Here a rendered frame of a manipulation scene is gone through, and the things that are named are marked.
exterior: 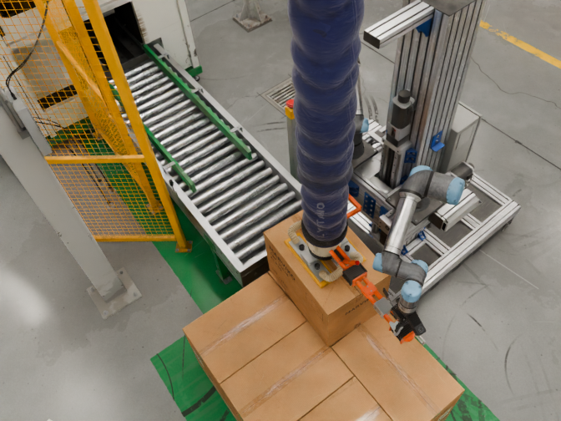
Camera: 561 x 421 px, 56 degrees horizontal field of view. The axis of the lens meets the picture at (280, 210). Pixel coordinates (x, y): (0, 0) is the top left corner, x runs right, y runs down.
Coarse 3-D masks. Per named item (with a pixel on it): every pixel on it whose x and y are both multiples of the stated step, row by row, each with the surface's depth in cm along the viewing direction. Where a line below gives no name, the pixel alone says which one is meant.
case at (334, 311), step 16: (288, 224) 290; (272, 240) 284; (352, 240) 281; (272, 256) 297; (288, 256) 278; (368, 256) 274; (272, 272) 317; (288, 272) 283; (304, 272) 271; (368, 272) 269; (288, 288) 301; (304, 288) 270; (320, 288) 265; (336, 288) 265; (352, 288) 264; (304, 304) 287; (320, 304) 260; (336, 304) 259; (352, 304) 265; (368, 304) 279; (320, 320) 274; (336, 320) 268; (352, 320) 282; (320, 336) 291; (336, 336) 285
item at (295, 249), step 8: (288, 240) 282; (304, 240) 281; (296, 248) 278; (304, 248) 276; (296, 256) 275; (304, 264) 272; (312, 264) 271; (320, 264) 271; (312, 272) 269; (328, 272) 268; (320, 280) 266
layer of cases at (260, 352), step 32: (256, 288) 313; (224, 320) 302; (256, 320) 301; (288, 320) 299; (384, 320) 296; (224, 352) 290; (256, 352) 289; (288, 352) 288; (320, 352) 287; (352, 352) 286; (384, 352) 285; (416, 352) 284; (224, 384) 280; (256, 384) 279; (288, 384) 278; (320, 384) 277; (352, 384) 276; (384, 384) 275; (416, 384) 274; (448, 384) 273; (256, 416) 269; (288, 416) 268; (320, 416) 267; (352, 416) 266; (384, 416) 265; (416, 416) 264
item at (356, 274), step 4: (360, 264) 255; (344, 268) 253; (348, 268) 254; (352, 268) 254; (356, 268) 254; (360, 268) 254; (364, 268) 253; (344, 272) 252; (348, 272) 253; (352, 272) 253; (356, 272) 253; (360, 272) 253; (364, 272) 251; (344, 276) 255; (348, 276) 251; (352, 276) 252; (356, 276) 252; (360, 276) 250; (348, 280) 254; (352, 280) 251; (356, 280) 250; (360, 280) 253; (352, 284) 252
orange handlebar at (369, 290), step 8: (352, 200) 279; (360, 208) 276; (336, 248) 263; (336, 256) 260; (344, 256) 260; (344, 264) 257; (368, 280) 251; (360, 288) 249; (368, 288) 248; (376, 288) 247; (368, 296) 246
